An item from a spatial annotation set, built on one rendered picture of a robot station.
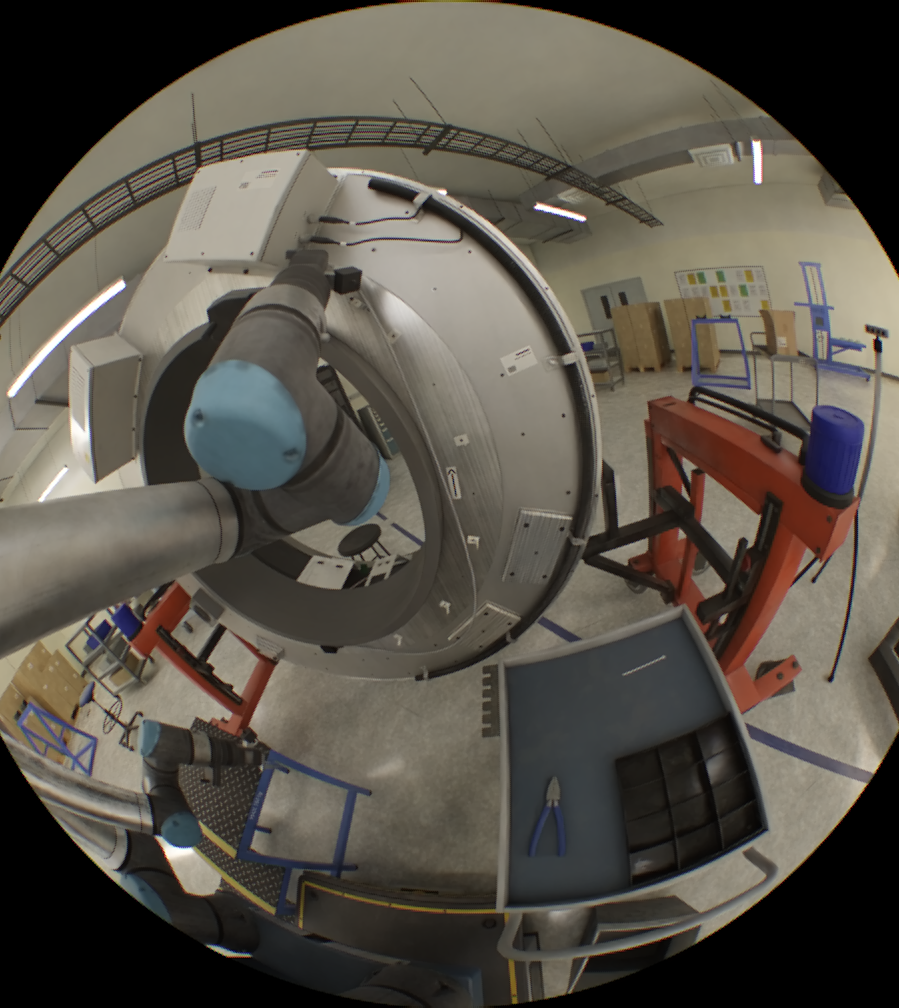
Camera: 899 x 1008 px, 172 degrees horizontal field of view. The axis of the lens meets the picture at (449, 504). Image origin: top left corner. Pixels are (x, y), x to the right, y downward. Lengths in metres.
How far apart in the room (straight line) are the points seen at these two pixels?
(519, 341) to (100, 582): 0.53
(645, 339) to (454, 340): 6.19
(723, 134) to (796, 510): 4.87
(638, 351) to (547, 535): 6.23
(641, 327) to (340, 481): 6.44
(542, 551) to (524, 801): 0.49
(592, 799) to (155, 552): 0.66
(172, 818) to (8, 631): 0.54
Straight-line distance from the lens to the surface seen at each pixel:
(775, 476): 0.72
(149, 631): 1.66
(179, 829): 0.73
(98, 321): 4.40
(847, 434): 0.61
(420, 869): 1.42
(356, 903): 1.19
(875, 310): 9.57
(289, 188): 0.49
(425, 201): 0.50
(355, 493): 0.28
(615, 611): 1.59
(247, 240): 0.48
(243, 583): 1.05
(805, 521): 0.69
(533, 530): 0.56
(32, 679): 7.34
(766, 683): 1.25
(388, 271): 0.49
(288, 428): 0.19
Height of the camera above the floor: 1.28
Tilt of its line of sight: 26 degrees down
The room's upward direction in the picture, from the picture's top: 23 degrees counter-clockwise
